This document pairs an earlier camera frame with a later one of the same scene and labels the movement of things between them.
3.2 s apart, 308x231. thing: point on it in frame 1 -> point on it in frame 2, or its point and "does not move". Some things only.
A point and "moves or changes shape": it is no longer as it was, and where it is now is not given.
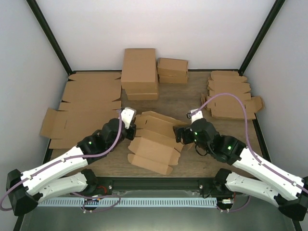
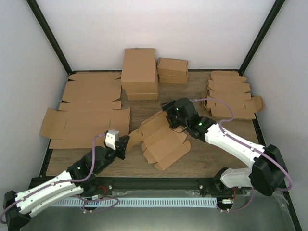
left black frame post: x=51 y=35 does not move
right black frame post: x=276 y=6 does not move
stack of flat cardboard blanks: x=226 y=106 does not move
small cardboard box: x=173 y=76 does not move
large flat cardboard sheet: x=89 y=98 does not move
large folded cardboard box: x=139 y=74 does not move
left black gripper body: x=131 y=136 -> x=120 y=150
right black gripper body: x=187 y=139 -> x=173 y=117
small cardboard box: x=155 y=146 moves or changes shape
